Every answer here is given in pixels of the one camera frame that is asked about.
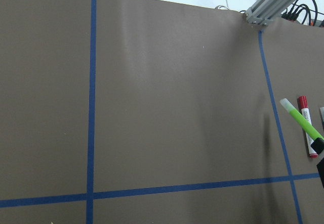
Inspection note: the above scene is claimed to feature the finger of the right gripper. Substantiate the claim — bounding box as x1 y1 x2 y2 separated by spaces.
311 137 324 155
316 159 324 187

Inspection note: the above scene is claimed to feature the white red-capped marker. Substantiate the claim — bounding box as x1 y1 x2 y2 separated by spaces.
297 95 319 159

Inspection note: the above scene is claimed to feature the green marker pen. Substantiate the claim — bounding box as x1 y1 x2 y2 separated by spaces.
279 98 323 140

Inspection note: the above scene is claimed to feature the blue marker pen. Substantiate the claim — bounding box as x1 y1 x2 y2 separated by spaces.
319 107 324 125

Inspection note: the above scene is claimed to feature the aluminium frame post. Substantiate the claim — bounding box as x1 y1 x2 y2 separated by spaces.
244 0 317 28

